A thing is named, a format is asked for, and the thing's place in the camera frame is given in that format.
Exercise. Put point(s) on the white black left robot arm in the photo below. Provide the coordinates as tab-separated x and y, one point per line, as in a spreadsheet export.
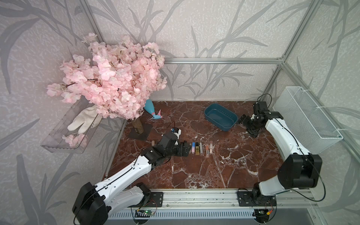
95	203

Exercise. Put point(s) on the green circuit board left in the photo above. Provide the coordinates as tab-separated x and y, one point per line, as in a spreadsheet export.
146	213

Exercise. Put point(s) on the pink clear lip gloss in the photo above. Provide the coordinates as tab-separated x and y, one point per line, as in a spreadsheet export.
207	150

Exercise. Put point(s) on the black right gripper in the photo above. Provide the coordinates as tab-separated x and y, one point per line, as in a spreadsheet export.
252	132

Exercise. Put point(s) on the brown artificial tree trunk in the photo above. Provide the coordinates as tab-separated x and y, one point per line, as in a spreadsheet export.
137	125

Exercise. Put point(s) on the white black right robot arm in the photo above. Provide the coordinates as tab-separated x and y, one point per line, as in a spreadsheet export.
300	169

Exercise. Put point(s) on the teal plastic storage box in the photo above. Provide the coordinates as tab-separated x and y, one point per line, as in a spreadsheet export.
220	116

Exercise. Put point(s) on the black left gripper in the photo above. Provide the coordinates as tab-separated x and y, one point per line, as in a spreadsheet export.
186	152

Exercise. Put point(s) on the silver grey lipstick tube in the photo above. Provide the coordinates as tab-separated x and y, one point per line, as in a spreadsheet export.
201	148

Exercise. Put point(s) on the clear acrylic wall shelf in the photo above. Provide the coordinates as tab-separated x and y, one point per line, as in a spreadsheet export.
63	140

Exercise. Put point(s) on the white wire mesh basket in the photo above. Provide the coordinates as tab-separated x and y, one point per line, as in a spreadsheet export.
307	120

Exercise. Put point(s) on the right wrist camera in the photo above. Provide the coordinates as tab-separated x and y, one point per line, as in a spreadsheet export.
260	107

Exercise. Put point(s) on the blue pink lipstick tube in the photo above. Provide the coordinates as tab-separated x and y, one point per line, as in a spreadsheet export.
193	147

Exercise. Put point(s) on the white fabric glove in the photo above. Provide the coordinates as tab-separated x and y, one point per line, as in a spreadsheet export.
83	119

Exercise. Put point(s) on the small circuit board right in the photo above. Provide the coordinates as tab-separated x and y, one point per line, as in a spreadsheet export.
262	216

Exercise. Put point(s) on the dark square tree base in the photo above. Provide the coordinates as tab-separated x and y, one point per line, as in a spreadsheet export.
143	136

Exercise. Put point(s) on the pink cherry blossom tree crown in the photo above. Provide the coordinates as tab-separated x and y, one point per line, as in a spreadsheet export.
118	79

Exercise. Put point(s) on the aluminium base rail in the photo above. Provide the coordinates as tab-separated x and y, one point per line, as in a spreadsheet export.
224	204

